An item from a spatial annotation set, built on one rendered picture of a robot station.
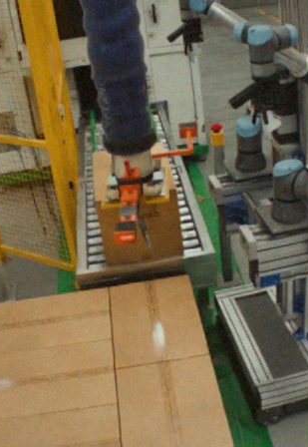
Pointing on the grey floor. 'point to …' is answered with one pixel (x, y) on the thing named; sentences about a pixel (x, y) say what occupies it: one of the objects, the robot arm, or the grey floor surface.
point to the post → (217, 208)
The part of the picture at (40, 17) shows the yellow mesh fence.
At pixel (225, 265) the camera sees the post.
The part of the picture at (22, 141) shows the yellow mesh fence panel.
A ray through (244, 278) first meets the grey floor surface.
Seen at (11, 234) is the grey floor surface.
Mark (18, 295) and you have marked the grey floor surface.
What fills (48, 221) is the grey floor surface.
